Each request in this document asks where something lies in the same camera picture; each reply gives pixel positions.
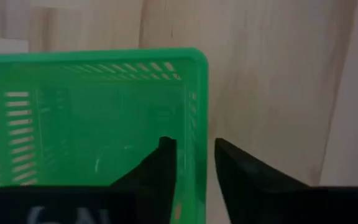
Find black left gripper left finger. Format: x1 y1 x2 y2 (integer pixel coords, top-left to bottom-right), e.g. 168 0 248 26
110 136 178 224

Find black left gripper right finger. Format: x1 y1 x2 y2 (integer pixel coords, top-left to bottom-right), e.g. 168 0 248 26
214 138 311 224

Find green plastic basket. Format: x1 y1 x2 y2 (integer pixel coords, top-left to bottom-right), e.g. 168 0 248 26
0 47 209 224

